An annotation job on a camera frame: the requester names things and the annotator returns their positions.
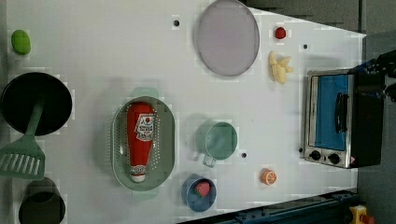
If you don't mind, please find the peeled banana toy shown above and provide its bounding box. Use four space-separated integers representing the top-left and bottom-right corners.
269 50 294 84

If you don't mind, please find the red strawberry in bowl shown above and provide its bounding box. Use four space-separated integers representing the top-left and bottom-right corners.
194 181 210 198

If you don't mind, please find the green lime toy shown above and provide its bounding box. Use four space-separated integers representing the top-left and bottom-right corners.
11 30 31 55

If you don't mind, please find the green slotted spatula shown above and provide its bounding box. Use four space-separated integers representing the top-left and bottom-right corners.
0 102 46 180

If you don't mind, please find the black cylinder cup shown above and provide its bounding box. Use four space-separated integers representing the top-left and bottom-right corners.
18 177 66 224

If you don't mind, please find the black toaster oven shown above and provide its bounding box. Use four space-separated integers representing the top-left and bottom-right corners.
304 70 385 169

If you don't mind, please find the green oval strainer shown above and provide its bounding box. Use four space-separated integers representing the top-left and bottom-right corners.
111 87 175 201

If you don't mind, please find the green metal mug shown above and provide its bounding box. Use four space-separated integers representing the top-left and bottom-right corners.
195 120 238 168

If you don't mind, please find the orange half slice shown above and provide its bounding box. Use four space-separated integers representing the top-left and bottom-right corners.
261 169 277 186

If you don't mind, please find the grey round plate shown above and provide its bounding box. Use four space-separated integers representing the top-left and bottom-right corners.
196 0 260 76

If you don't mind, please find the black frying pan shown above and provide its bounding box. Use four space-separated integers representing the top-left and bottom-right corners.
1 72 73 136

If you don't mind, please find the blue bowl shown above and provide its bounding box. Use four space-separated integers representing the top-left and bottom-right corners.
181 174 217 212

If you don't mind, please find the red plush ketchup bottle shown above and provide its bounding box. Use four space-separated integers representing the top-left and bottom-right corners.
127 102 155 183

